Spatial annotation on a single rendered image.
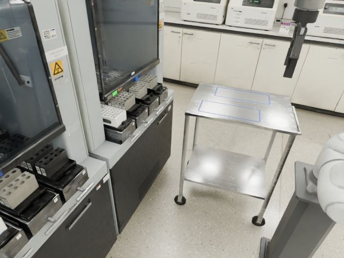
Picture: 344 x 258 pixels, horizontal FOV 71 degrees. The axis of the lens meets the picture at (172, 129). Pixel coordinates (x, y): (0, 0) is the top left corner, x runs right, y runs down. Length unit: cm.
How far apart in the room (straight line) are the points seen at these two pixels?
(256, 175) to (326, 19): 200
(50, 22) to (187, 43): 267
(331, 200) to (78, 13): 108
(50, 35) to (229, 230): 156
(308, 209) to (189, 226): 83
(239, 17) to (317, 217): 246
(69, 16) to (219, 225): 154
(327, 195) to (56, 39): 105
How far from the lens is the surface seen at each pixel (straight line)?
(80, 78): 104
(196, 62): 347
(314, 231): 142
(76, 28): 101
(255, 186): 178
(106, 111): 129
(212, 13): 329
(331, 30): 328
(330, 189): 99
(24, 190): 98
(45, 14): 91
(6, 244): 92
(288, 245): 153
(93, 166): 116
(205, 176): 175
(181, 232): 179
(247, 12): 323
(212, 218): 188
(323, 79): 341
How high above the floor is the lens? 151
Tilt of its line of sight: 34 degrees down
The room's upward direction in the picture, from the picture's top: 3 degrees clockwise
